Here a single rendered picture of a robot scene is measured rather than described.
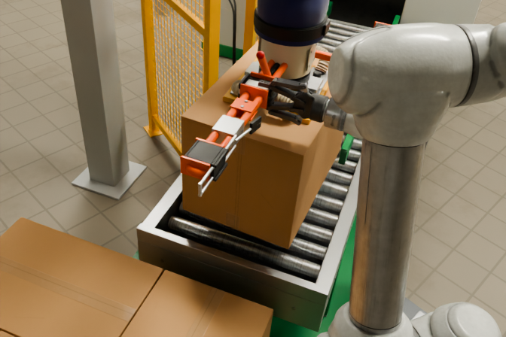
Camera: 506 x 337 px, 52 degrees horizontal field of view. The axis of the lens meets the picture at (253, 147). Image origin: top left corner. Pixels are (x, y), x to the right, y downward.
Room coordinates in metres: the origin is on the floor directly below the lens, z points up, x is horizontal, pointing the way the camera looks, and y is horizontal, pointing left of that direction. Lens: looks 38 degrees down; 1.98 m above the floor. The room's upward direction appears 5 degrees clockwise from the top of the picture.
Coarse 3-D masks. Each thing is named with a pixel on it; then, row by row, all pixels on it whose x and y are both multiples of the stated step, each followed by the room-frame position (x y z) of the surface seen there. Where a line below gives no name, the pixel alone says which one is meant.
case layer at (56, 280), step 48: (0, 240) 1.19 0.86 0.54; (48, 240) 1.21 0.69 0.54; (0, 288) 1.00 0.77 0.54; (48, 288) 1.01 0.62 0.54; (96, 288) 1.03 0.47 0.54; (144, 288) 1.04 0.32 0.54; (192, 288) 1.06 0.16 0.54; (0, 336) 0.83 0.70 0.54; (48, 336) 0.84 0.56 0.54; (96, 336) 0.86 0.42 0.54; (144, 336) 0.87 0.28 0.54; (192, 336) 0.88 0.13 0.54; (240, 336) 0.90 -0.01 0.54
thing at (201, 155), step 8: (200, 144) 0.96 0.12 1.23; (208, 144) 0.96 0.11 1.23; (216, 144) 0.96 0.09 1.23; (192, 152) 0.93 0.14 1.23; (200, 152) 0.93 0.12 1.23; (208, 152) 0.93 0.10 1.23; (216, 152) 0.93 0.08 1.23; (184, 160) 0.90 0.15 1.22; (192, 160) 0.90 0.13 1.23; (200, 160) 0.90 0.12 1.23; (208, 160) 0.90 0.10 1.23; (184, 168) 0.90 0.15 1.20; (208, 168) 0.88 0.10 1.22; (192, 176) 0.90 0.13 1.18
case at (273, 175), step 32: (192, 128) 1.27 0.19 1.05; (288, 128) 1.27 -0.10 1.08; (320, 128) 1.29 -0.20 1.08; (256, 160) 1.19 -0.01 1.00; (288, 160) 1.16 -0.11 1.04; (320, 160) 1.37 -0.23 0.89; (192, 192) 1.27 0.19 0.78; (224, 192) 1.23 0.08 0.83; (256, 192) 1.19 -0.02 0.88; (288, 192) 1.15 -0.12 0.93; (224, 224) 1.23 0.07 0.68; (256, 224) 1.19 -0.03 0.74; (288, 224) 1.15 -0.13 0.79
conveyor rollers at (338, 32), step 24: (336, 24) 3.28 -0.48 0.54; (360, 144) 1.95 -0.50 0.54; (336, 192) 1.61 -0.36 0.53; (192, 216) 1.42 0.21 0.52; (312, 216) 1.45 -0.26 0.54; (336, 216) 1.45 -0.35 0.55; (216, 240) 1.29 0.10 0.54; (240, 240) 1.28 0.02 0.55; (288, 264) 1.20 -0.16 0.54; (312, 264) 1.20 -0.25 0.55
